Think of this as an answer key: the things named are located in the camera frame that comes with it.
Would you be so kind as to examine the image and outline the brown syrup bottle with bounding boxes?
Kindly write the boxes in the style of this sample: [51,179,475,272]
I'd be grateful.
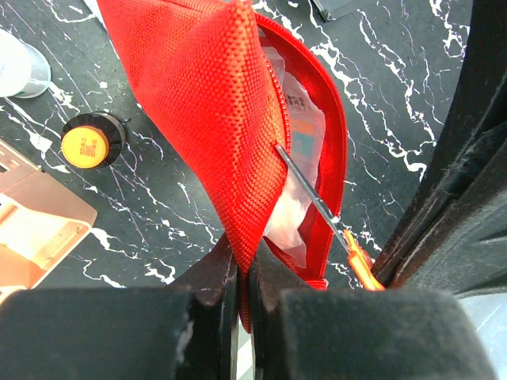
[60,112,126,169]

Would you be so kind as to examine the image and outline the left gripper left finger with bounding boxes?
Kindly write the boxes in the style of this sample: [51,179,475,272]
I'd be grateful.
[1,237,238,379]

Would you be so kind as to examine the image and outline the white pill bottle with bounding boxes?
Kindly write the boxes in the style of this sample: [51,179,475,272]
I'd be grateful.
[1,29,51,99]

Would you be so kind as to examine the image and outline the orange handled scissors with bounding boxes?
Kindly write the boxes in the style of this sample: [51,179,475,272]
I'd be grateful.
[275,145,385,291]

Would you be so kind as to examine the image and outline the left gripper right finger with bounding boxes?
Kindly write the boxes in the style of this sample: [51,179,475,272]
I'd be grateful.
[250,251,496,379]

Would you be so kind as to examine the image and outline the orange plastic file organizer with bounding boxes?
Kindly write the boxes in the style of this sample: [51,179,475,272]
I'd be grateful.
[1,141,97,301]

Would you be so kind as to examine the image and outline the red first aid pouch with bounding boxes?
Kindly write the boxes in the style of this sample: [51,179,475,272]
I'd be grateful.
[96,0,349,333]

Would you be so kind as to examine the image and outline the grey metal medicine case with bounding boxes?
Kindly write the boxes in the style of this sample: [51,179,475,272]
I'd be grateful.
[312,0,372,22]

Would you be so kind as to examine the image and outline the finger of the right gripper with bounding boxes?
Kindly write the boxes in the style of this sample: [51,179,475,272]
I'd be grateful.
[373,1,506,295]

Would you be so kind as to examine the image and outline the small bag of blue items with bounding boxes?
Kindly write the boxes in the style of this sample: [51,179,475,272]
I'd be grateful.
[263,172,311,268]

